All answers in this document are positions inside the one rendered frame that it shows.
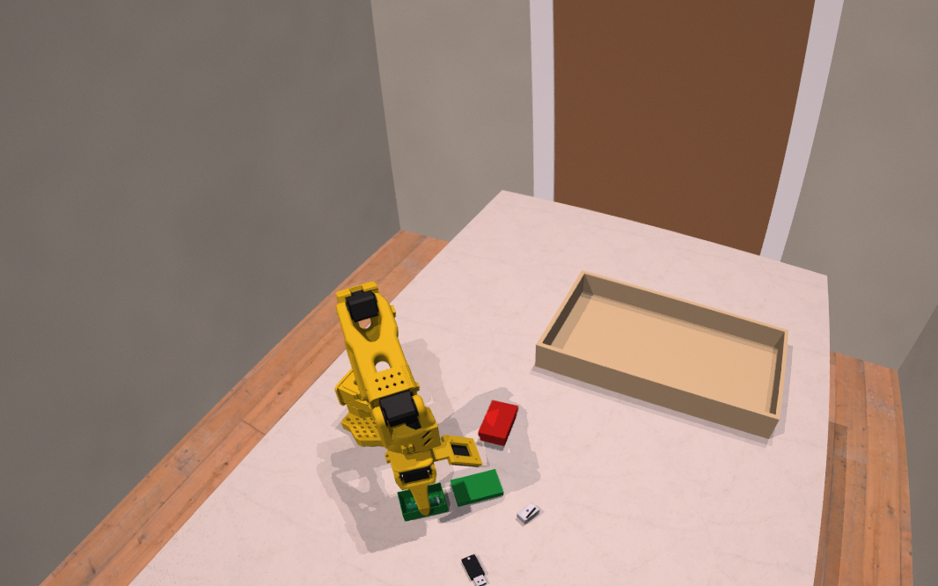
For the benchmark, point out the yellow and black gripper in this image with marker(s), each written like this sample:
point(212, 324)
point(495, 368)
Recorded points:
point(414, 467)

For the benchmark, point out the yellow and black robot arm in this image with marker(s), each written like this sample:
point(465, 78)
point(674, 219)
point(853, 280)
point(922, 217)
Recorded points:
point(404, 432)

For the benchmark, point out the green aaa battery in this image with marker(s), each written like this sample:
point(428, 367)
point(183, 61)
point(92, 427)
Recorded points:
point(413, 505)

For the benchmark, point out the black usb flash drive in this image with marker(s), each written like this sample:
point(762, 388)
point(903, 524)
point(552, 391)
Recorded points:
point(474, 570)

